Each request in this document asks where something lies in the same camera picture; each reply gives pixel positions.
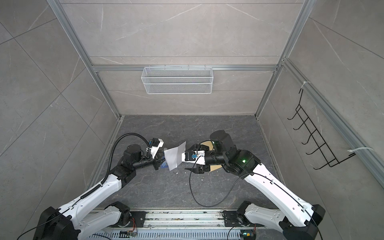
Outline white wire mesh basket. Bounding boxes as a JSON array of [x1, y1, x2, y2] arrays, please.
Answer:
[[141, 67, 214, 95]]

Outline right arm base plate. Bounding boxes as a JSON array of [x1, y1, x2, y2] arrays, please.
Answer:
[[222, 211, 243, 227]]

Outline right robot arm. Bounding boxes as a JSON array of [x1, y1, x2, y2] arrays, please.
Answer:
[[181, 130, 326, 240]]

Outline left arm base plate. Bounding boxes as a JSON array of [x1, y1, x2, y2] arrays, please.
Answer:
[[118, 211, 147, 229]]

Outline tan paper envelope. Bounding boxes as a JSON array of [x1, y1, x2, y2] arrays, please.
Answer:
[[200, 141, 222, 173]]

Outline black camera cable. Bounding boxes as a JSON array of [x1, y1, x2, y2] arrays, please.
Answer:
[[188, 155, 250, 208], [100, 132, 151, 185]]

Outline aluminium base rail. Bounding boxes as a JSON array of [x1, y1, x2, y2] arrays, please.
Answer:
[[89, 209, 286, 232]]

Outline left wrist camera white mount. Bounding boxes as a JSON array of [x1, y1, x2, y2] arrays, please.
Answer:
[[149, 138, 164, 159]]

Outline left black camera cable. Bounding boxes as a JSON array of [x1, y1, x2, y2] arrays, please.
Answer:
[[100, 132, 151, 185]]

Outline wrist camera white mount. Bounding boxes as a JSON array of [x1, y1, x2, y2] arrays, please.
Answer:
[[149, 138, 164, 159], [182, 151, 206, 165]]

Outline right black camera cable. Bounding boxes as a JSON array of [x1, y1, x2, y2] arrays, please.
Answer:
[[188, 155, 250, 208]]

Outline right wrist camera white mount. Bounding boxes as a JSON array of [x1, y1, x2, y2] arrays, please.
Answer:
[[182, 151, 206, 165]]

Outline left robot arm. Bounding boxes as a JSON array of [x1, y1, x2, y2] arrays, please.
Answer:
[[33, 139, 165, 240]]

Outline black wire hook rack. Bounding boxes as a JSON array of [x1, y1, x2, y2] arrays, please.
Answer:
[[287, 89, 356, 170]]

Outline slotted cable duct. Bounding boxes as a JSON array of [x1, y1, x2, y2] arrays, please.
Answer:
[[87, 229, 244, 240]]

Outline white letter with blue border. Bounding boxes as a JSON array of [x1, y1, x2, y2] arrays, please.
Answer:
[[164, 142, 186, 171]]

